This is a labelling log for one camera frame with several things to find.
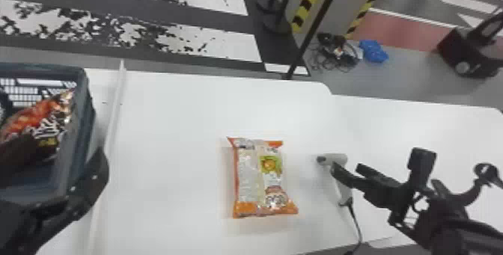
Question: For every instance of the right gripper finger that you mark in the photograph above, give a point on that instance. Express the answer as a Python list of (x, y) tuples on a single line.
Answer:
[(349, 178), (377, 176)]

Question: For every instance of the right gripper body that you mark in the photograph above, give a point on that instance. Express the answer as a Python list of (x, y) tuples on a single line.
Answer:
[(387, 199)]

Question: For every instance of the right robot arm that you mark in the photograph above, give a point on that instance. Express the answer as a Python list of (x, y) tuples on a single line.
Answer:
[(452, 227)]

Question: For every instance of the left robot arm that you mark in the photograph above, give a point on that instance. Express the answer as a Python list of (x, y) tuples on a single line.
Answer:
[(84, 186)]

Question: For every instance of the hand scanner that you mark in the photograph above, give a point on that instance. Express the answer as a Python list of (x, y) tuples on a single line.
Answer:
[(334, 157)]

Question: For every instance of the orange snack packet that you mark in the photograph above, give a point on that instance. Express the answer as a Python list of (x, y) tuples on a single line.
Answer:
[(261, 178)]

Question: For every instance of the blue bag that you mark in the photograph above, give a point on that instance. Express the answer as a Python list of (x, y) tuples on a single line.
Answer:
[(373, 51)]

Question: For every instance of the blue basket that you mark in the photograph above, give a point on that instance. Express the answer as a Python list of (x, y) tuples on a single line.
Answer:
[(74, 131)]

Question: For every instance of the red snack packet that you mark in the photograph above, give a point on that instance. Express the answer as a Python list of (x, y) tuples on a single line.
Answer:
[(35, 115)]

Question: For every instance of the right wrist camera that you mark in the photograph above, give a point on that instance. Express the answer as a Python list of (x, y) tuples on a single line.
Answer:
[(421, 164)]

